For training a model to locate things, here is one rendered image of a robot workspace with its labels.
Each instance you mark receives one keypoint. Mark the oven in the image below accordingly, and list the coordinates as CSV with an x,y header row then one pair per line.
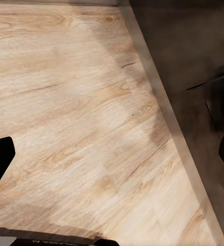
x,y
207,103

